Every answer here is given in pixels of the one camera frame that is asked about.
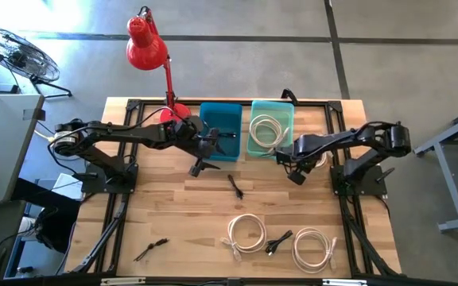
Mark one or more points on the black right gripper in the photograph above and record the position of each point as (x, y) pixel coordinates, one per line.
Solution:
(300, 163)

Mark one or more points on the black aluminium table frame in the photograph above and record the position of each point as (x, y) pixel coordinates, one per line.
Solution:
(233, 102)

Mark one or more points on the blue plastic bin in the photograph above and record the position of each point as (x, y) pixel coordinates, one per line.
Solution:
(231, 115)

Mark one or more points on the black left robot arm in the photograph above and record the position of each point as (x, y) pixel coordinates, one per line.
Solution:
(133, 135)

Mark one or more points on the black clamp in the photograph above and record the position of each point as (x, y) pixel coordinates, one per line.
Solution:
(289, 95)

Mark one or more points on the red desk lamp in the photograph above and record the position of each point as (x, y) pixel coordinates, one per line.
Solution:
(145, 47)

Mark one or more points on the black floor fan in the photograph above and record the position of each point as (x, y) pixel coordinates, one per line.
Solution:
(18, 55)

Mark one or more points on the grey desk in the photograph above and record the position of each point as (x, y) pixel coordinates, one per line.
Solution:
(2, 147)

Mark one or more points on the black chair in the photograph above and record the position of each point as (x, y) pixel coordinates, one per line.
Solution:
(58, 230)

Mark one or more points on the grey metal table frame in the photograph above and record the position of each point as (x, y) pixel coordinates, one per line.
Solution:
(447, 178)

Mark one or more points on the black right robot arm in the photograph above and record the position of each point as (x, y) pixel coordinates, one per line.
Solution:
(332, 139)

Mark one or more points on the yellow power plug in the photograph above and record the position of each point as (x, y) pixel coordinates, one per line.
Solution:
(48, 137)

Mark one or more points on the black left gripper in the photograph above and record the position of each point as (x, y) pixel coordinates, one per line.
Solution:
(204, 149)

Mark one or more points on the teal translucent plastic bin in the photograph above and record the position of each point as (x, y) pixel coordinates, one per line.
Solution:
(288, 109)

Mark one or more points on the silver metal bracket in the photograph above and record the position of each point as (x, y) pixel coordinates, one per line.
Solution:
(123, 281)
(344, 282)

